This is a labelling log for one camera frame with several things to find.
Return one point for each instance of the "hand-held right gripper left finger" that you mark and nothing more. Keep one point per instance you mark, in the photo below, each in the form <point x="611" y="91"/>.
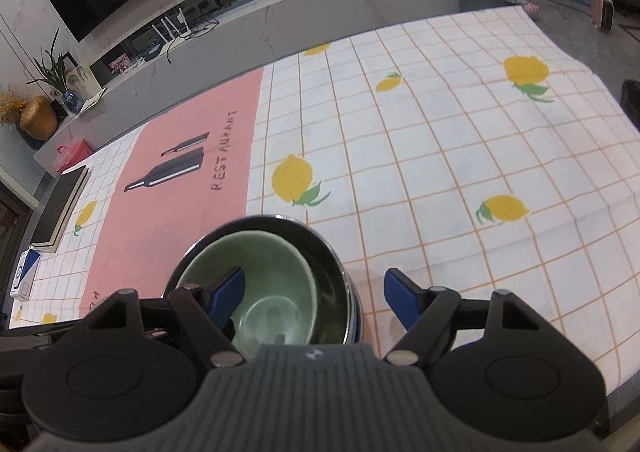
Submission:
<point x="227" y="294"/>

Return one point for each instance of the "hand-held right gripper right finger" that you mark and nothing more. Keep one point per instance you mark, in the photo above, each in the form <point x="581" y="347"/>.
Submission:
<point x="397" y="297"/>

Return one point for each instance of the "green ceramic bowl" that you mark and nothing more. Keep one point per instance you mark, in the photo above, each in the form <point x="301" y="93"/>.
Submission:
<point x="270" y="272"/>

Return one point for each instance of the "blue steel bowl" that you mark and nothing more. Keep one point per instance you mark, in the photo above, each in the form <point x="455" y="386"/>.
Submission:
<point x="330" y="272"/>

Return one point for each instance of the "white and blue box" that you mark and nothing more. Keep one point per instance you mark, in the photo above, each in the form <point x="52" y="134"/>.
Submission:
<point x="25" y="274"/>

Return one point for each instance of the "pink printed placemat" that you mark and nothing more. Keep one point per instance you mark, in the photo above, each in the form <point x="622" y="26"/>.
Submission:
<point x="175" y="212"/>

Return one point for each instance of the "black book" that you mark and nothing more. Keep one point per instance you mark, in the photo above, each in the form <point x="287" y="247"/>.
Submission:
<point x="55" y="212"/>

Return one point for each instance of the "lemon print checked tablecloth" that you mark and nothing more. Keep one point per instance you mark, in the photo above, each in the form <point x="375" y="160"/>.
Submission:
<point x="450" y="157"/>

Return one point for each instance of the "pink storage case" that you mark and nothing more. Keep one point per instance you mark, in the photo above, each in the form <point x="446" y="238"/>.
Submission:
<point x="75" y="157"/>

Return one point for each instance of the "gold vase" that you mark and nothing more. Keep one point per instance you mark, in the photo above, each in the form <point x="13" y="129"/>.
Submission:
<point x="39" y="119"/>

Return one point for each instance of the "dried flower bunch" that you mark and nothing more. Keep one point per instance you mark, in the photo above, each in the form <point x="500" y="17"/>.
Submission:
<point x="11" y="104"/>

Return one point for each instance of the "plant in blue vase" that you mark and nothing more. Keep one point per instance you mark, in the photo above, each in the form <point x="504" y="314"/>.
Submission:
<point x="67" y="92"/>

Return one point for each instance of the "small photo card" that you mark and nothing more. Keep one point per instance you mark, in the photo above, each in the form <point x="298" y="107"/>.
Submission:
<point x="120" y="64"/>

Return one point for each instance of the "white drawing card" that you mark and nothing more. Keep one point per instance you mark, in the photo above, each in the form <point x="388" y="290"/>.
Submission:
<point x="82" y="82"/>

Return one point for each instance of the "white wifi router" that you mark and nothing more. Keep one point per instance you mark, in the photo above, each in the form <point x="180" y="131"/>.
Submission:
<point x="172" y="27"/>

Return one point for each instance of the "dark rounded object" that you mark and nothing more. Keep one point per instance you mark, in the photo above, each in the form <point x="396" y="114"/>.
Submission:
<point x="631" y="102"/>

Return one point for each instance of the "pink space heater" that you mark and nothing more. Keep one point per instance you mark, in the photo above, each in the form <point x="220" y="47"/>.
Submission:
<point x="603" y="9"/>

